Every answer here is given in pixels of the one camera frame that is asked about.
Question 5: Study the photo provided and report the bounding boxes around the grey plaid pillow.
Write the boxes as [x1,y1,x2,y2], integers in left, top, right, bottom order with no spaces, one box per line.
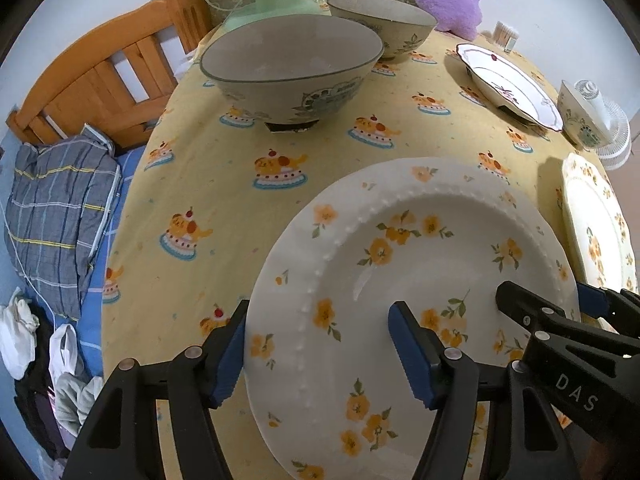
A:
[4,125,123,318]

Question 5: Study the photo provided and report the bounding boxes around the light grey crumpled garment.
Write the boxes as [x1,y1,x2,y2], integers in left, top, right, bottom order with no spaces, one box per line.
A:
[47,325,103,438]

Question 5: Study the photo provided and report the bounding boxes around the beaded yellow-flower plate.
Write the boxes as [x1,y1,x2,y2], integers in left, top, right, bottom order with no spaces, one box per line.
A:
[244,157,583,480]

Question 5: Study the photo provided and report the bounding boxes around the blue striped bed sheet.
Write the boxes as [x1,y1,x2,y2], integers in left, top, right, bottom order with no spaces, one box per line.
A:
[75,147,146,376]

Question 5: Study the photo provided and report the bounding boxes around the white desk fan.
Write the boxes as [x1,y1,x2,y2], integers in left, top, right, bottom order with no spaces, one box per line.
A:
[572,79,633,170]

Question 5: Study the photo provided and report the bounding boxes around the cotton swab container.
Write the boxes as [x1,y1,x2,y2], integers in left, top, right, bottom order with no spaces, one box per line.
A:
[492,21,521,53]

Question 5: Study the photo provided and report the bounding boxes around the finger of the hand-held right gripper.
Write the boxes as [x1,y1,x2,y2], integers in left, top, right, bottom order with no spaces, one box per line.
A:
[495,281,581,334]
[575,282,640,333]

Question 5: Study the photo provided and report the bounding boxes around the scalloped yellow-flower plate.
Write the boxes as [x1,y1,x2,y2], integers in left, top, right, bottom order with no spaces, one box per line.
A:
[561,152,640,293]

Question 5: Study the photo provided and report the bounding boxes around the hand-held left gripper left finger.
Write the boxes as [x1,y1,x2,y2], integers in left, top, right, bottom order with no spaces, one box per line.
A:
[67,299,251,480]

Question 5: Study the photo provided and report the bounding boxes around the yellow printed tablecloth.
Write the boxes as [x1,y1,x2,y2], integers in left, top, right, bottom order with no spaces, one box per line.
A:
[100,2,640,480]

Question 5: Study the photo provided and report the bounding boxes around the purple plush toy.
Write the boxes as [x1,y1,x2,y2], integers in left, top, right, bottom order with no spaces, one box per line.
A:
[414,0,485,41]

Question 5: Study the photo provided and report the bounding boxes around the small floral ceramic bowl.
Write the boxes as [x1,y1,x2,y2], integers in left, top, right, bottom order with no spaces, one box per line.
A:
[557,79,608,151]

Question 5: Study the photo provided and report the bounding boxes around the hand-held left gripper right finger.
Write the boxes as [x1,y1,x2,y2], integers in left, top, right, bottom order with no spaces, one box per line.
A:
[388,301,581,480]

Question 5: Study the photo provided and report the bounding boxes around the white plate with red pattern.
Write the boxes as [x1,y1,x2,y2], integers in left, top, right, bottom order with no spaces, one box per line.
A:
[456,42,565,131]

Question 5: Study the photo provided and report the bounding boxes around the large grey-rimmed ceramic bowl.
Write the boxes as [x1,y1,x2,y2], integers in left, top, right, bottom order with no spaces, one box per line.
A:
[201,14,385,133]

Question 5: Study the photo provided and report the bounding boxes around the white crumpled cloth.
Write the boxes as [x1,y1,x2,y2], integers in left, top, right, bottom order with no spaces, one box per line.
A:
[0,292,41,381]

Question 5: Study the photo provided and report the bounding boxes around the dark-rimmed floral ceramic bowl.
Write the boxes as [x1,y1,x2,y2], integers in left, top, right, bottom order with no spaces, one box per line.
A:
[326,0,438,63]

